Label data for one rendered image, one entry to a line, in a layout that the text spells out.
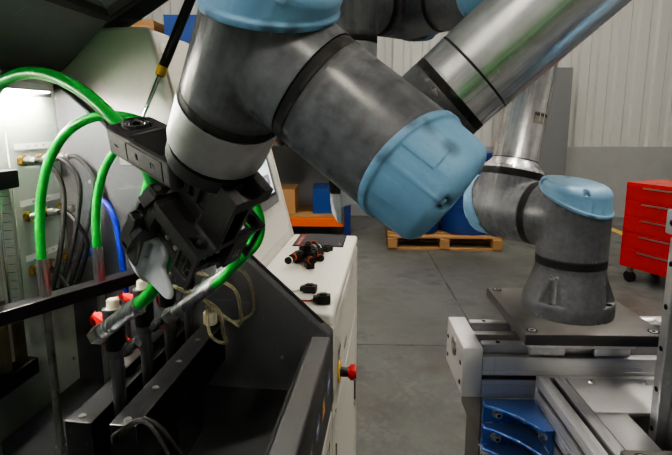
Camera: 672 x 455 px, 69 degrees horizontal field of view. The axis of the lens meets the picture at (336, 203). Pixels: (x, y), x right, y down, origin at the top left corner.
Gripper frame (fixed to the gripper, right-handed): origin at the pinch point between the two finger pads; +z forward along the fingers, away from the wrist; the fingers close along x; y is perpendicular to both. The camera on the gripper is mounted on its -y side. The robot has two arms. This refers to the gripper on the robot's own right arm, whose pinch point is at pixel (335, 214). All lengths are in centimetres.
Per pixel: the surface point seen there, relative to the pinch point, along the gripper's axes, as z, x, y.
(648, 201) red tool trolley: 51, 346, 214
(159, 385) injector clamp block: 25.1, -7.2, -25.6
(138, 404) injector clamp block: 25.1, -12.3, -26.2
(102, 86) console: -20, 23, -49
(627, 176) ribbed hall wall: 65, 663, 339
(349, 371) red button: 42, 32, 0
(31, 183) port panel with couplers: -3, 10, -57
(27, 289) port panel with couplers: 16, 6, -57
